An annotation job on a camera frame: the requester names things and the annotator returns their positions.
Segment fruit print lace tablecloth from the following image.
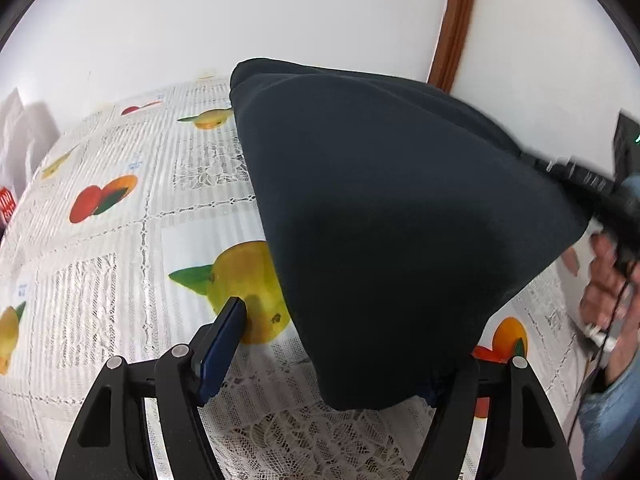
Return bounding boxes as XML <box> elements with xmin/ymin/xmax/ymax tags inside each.
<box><xmin>0</xmin><ymin>77</ymin><xmax>598</xmax><ymax>480</ymax></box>

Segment black cable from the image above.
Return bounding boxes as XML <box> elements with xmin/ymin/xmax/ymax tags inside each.
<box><xmin>566</xmin><ymin>269</ymin><xmax>637</xmax><ymax>445</ymax></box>

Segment person's right hand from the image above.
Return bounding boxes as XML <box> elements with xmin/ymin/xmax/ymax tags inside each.
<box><xmin>560</xmin><ymin>232</ymin><xmax>640</xmax><ymax>368</ymax></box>

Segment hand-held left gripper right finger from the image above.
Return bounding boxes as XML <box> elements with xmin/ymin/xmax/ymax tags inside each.
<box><xmin>410</xmin><ymin>354</ymin><xmax>577</xmax><ymax>480</ymax></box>

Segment white plastic bag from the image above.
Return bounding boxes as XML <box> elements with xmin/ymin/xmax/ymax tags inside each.
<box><xmin>0</xmin><ymin>86</ymin><xmax>64</xmax><ymax>197</ymax></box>

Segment brown wooden trim strip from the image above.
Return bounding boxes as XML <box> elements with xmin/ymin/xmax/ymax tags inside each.
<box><xmin>426</xmin><ymin>0</ymin><xmax>481</xmax><ymax>95</ymax></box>

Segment person's right forearm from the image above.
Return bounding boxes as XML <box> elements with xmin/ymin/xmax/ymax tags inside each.
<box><xmin>575</xmin><ymin>327</ymin><xmax>640</xmax><ymax>480</ymax></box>

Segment red packet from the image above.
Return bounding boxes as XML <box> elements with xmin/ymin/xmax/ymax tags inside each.
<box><xmin>0</xmin><ymin>186</ymin><xmax>17</xmax><ymax>224</ymax></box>

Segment white cable plug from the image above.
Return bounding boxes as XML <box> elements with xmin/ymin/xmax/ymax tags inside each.
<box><xmin>584</xmin><ymin>324</ymin><xmax>620</xmax><ymax>357</ymax></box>

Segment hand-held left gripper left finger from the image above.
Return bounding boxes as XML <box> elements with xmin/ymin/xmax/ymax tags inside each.
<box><xmin>54</xmin><ymin>296</ymin><xmax>247</xmax><ymax>480</ymax></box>

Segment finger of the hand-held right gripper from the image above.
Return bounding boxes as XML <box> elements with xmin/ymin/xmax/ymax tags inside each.
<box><xmin>519</xmin><ymin>151</ymin><xmax>621</xmax><ymax>211</ymax></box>

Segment dark navy garment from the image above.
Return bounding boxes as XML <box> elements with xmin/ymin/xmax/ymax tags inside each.
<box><xmin>229</xmin><ymin>57</ymin><xmax>592</xmax><ymax>411</ymax></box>

